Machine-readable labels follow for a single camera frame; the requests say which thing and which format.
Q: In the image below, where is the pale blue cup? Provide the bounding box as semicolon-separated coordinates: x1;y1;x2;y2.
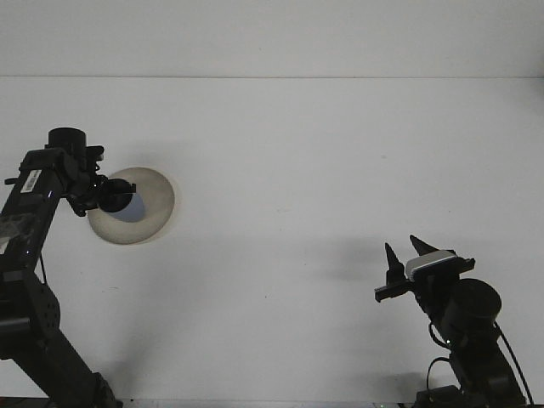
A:
109;193;148;224

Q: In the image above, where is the pale round plate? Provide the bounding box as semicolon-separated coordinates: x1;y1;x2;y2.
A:
87;167;177;247

